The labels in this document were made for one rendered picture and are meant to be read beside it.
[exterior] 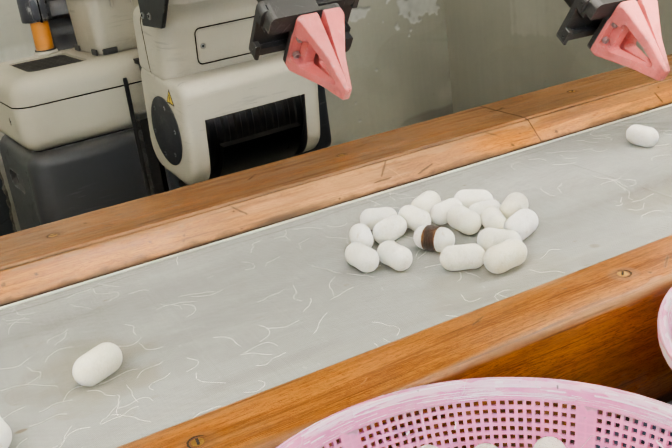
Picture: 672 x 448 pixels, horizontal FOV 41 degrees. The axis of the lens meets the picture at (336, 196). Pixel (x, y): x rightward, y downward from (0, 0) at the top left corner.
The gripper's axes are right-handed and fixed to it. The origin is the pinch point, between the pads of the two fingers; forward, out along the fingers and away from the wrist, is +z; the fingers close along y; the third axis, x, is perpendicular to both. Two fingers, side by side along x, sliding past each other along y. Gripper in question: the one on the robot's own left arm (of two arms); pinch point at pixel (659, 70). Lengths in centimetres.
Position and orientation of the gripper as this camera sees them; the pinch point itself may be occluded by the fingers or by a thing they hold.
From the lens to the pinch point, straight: 92.5
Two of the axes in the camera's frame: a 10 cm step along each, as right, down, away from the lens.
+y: 8.8, -2.4, 4.0
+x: -2.0, 5.8, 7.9
